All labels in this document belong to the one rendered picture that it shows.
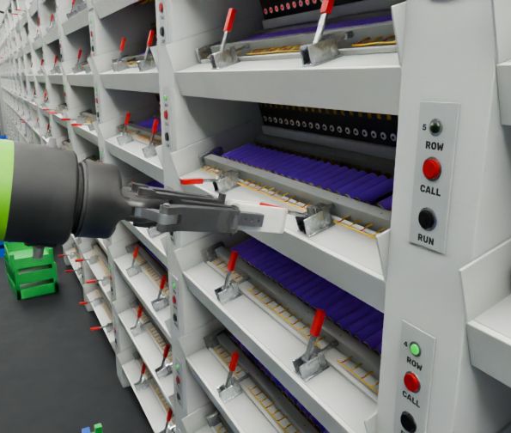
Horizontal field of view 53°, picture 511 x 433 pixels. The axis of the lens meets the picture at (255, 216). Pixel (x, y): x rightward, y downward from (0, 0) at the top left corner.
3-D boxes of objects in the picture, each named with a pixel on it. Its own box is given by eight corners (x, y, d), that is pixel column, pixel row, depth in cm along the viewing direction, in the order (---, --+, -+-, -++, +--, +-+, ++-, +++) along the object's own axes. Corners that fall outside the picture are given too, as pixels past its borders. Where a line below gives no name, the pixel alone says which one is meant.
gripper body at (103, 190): (62, 224, 54) (147, 230, 58) (75, 247, 47) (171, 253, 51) (71, 154, 53) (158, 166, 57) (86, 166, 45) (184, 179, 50)
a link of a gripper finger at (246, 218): (220, 208, 56) (231, 214, 53) (260, 212, 58) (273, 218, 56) (217, 221, 56) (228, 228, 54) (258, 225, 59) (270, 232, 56)
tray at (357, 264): (393, 320, 51) (377, 236, 48) (185, 197, 103) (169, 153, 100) (526, 235, 58) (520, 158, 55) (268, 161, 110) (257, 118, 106)
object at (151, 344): (180, 425, 127) (161, 383, 122) (122, 324, 179) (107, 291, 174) (250, 383, 134) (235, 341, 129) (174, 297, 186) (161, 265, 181)
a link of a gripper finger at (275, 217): (233, 201, 57) (235, 203, 57) (285, 208, 61) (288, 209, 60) (228, 228, 58) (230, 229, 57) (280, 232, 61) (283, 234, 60)
